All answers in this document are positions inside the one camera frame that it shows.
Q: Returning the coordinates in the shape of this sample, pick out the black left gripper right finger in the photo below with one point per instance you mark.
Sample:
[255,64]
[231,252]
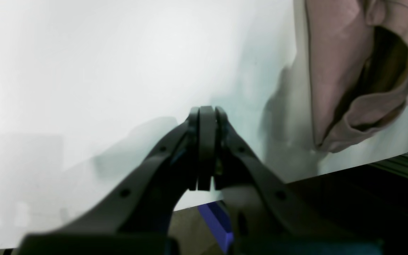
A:
[267,217]

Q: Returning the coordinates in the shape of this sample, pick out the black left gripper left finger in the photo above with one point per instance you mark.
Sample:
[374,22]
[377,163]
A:
[134,218]

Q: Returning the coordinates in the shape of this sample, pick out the pink T-shirt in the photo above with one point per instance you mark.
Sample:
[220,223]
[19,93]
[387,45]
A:
[358,57]

